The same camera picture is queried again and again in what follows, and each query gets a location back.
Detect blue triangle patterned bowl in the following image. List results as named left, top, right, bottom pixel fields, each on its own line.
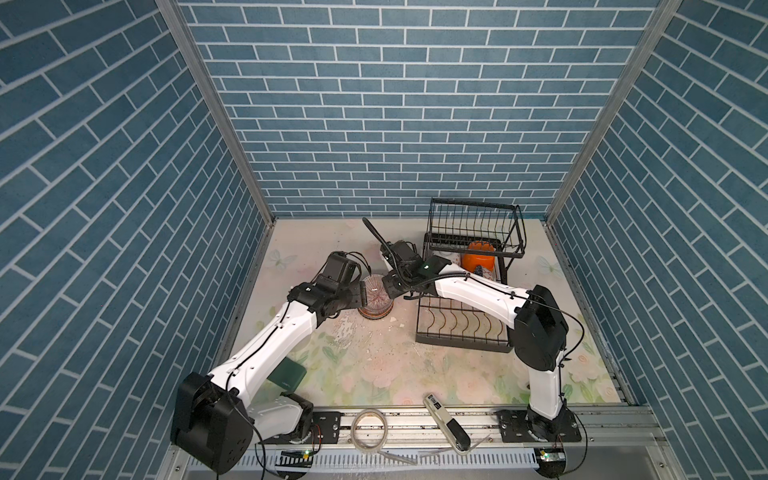
left=474, top=265, right=496, bottom=281

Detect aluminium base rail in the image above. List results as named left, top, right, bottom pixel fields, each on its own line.
left=155, top=404, right=661, bottom=475

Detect orange plastic bowl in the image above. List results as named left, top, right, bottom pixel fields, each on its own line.
left=461, top=240, right=496, bottom=273

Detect black wire dish rack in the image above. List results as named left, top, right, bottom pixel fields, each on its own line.
left=415, top=198, right=527, bottom=353

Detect coiled clear cable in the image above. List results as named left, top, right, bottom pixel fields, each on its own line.
left=349, top=408, right=389, bottom=452

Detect dark green sponge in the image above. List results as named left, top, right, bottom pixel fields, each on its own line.
left=267, top=358, right=307, bottom=393

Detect aluminium corner post right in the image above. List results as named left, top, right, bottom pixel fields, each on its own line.
left=544, top=0, right=682, bottom=228

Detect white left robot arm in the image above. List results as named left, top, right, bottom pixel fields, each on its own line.
left=170, top=251, right=365, bottom=474

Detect black silver handheld scanner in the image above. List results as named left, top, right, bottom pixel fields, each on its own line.
left=424, top=393, right=471, bottom=454

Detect aluminium corner post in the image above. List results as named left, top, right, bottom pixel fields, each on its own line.
left=156, top=0, right=275, bottom=229
left=544, top=0, right=682, bottom=228

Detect aluminium corner post left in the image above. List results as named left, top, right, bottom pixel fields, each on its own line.
left=156, top=0, right=275, bottom=229

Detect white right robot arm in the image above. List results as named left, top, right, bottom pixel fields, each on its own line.
left=380, top=241, right=573, bottom=442

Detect red striped ceramic bowl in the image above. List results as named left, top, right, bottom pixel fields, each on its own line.
left=358, top=274, right=394, bottom=320

